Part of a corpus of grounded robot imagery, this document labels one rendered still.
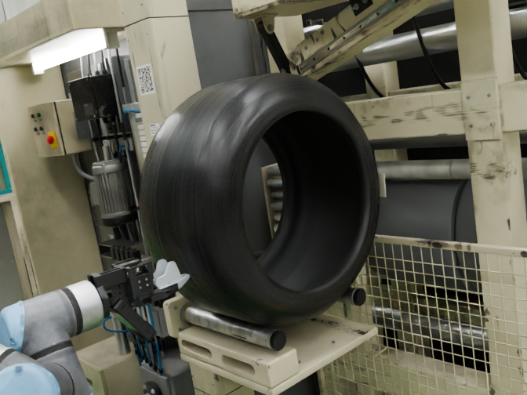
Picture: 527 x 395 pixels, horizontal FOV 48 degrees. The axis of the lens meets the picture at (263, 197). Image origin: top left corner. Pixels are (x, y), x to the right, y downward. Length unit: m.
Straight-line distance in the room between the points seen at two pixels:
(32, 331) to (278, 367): 0.53
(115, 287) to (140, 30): 0.71
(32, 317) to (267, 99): 0.61
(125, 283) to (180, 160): 0.27
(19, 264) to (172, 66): 0.72
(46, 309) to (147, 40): 0.76
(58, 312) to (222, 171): 0.39
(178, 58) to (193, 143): 0.43
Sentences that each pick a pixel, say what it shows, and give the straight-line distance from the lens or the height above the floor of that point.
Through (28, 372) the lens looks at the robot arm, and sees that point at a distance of 0.94.
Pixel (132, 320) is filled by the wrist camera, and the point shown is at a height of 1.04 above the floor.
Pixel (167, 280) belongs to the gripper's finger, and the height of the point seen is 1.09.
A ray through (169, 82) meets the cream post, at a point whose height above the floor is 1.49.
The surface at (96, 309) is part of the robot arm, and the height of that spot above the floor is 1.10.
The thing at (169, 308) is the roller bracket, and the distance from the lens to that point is 1.55.
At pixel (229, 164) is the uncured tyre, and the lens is 1.17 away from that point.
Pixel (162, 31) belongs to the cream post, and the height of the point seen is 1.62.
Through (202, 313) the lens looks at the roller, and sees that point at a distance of 1.51.
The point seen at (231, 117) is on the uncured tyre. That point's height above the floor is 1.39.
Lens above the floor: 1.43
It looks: 10 degrees down
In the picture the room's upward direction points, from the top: 9 degrees counter-clockwise
